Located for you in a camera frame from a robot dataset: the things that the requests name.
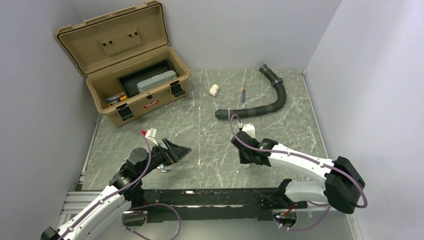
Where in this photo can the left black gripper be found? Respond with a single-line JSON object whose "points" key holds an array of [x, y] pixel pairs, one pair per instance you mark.
{"points": [[176, 151]]}

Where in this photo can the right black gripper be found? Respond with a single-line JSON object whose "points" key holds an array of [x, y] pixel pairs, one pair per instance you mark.
{"points": [[243, 160]]}

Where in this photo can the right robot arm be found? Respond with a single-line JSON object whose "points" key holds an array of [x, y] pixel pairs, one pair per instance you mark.
{"points": [[335, 182]]}

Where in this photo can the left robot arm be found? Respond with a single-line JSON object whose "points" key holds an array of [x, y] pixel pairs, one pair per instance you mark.
{"points": [[123, 192]]}

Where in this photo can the silver open-end wrench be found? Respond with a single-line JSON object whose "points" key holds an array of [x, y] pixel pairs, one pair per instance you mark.
{"points": [[163, 168]]}

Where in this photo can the white pipe fitting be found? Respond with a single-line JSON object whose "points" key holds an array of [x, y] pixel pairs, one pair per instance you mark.
{"points": [[213, 91]]}

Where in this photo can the grey plastic case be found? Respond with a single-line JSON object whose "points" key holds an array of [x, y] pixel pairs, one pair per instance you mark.
{"points": [[155, 81]]}

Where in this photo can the black tray in toolbox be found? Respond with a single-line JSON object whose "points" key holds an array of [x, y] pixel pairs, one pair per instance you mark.
{"points": [[129, 82]]}

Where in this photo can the orange black tool in toolbox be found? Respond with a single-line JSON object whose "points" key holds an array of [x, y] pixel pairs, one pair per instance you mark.
{"points": [[116, 99]]}

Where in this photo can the tan plastic toolbox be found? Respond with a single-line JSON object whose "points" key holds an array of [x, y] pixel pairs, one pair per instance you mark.
{"points": [[119, 43]]}

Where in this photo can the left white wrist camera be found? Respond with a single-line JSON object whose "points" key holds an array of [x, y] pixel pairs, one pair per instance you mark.
{"points": [[150, 136]]}

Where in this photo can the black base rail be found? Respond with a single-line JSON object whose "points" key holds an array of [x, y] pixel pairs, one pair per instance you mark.
{"points": [[212, 204]]}

